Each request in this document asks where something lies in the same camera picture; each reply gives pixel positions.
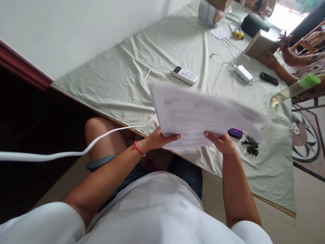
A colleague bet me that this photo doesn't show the thin white charger cable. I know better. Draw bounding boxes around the thin white charger cable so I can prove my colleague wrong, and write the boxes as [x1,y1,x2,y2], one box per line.
[209,51,252,72]

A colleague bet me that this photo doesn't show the white power strip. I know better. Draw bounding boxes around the white power strip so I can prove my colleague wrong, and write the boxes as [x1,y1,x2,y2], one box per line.
[171,65,199,86]

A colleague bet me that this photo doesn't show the brown cardboard box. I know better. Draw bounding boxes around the brown cardboard box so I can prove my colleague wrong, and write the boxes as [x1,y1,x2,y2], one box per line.
[244,29,282,63]

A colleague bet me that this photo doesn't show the black phone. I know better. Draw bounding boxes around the black phone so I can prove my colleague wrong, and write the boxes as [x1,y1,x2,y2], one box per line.
[259,71,280,86]

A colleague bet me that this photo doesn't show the bunch of keys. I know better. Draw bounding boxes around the bunch of keys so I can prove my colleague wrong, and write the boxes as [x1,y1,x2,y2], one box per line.
[239,135,262,161]

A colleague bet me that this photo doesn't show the clear bottle with green cap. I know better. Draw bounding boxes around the clear bottle with green cap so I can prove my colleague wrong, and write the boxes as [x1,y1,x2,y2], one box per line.
[269,69,322,114]

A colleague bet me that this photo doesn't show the person's left thumb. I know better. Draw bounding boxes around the person's left thumb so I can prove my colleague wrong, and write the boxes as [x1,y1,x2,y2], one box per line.
[162,132,182,144]

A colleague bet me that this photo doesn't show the person's body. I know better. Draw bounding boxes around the person's body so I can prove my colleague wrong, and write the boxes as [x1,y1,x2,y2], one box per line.
[0,152,308,244]

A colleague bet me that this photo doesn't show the person's right thumb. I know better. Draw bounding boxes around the person's right thumb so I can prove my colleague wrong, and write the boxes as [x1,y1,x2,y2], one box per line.
[204,131,222,142]

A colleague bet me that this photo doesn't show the person's right hand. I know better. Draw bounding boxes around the person's right hand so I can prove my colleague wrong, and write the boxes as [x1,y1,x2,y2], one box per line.
[202,130,240,158]

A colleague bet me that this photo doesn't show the white paper slip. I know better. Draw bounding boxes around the white paper slip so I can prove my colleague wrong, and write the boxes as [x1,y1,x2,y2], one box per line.
[209,25,229,41]

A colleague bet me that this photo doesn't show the person's legs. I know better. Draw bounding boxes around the person's legs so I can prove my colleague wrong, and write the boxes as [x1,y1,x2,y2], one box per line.
[78,115,210,205]

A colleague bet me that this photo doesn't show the pale green table cloth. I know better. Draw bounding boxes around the pale green table cloth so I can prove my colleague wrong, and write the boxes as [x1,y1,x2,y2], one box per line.
[39,0,321,215]

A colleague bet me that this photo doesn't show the person's left hand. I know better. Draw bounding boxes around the person's left hand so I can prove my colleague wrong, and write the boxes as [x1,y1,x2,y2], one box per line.
[141,125,182,157]

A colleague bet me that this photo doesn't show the stack of white paper sheets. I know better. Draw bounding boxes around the stack of white paper sheets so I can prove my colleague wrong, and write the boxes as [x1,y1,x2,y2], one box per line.
[142,80,273,163]

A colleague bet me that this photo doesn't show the thick white power cable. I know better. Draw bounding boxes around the thick white power cable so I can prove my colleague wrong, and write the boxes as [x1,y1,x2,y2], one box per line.
[0,48,176,183]

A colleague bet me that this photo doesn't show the wooden chair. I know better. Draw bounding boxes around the wooden chair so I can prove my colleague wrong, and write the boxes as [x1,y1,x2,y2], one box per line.
[289,12,325,58]

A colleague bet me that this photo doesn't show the white charger adapter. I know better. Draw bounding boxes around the white charger adapter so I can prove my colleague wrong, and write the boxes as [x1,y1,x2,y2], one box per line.
[231,64,256,84]

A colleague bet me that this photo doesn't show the grey plastic bag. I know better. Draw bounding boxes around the grey plastic bag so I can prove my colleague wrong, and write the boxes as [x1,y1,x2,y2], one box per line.
[196,0,221,28]

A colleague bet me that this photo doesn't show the black round pouch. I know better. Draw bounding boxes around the black round pouch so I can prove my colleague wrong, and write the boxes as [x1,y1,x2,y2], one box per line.
[239,12,276,40]

